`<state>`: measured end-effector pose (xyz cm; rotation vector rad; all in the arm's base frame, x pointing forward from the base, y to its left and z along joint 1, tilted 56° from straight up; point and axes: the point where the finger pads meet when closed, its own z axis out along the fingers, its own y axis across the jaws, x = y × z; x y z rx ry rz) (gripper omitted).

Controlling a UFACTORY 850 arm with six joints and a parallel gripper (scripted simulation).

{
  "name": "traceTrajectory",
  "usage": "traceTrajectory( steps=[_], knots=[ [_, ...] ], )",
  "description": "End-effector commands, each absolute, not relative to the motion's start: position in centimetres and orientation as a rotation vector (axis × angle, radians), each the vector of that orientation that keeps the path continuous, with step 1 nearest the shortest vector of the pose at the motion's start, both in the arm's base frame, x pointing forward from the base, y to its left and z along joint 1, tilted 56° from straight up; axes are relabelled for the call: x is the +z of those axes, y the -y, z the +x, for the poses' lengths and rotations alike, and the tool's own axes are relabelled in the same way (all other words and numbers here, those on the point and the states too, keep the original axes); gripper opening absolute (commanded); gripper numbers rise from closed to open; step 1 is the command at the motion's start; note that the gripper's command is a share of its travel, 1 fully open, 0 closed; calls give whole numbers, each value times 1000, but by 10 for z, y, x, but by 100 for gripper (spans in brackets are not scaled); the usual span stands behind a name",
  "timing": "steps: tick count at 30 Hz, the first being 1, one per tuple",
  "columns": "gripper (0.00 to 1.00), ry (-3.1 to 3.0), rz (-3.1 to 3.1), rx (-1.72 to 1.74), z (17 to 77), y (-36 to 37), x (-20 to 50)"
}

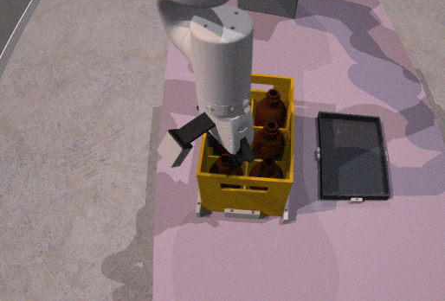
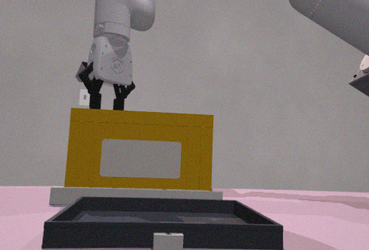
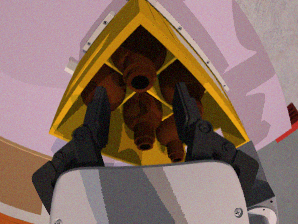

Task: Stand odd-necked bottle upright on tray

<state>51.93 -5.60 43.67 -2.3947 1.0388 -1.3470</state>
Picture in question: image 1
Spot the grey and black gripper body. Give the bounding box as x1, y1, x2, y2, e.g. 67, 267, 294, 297
198, 103, 254, 155

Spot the brown glass bottle with beige label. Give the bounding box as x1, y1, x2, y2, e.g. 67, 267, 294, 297
248, 156, 283, 191

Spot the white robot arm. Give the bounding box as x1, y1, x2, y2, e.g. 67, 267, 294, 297
155, 0, 254, 168

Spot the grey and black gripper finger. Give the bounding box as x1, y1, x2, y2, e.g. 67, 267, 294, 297
229, 138, 255, 170
206, 131, 219, 147

